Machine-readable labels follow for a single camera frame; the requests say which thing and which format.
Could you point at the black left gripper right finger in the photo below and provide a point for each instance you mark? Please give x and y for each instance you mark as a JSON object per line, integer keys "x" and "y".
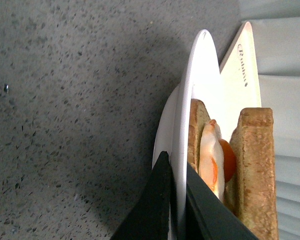
{"x": 206, "y": 217}

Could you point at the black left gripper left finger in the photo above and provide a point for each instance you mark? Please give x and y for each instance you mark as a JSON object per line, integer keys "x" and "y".
{"x": 149, "y": 218}

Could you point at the toast slice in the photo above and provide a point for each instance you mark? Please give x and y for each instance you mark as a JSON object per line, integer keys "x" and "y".
{"x": 251, "y": 193}

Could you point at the white round plate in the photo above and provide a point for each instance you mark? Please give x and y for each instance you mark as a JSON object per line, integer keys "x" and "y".
{"x": 173, "y": 129}

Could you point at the fried egg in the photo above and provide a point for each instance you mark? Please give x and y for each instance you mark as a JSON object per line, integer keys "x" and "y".
{"x": 217, "y": 160}

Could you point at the bottom bread slice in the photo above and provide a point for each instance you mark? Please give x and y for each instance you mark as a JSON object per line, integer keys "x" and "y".
{"x": 198, "y": 117}

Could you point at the beige rabbit tray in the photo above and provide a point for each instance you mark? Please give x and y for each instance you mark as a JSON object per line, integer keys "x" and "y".
{"x": 228, "y": 86}

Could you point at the white curtain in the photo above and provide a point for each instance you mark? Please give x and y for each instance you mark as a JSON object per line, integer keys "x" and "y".
{"x": 276, "y": 30}

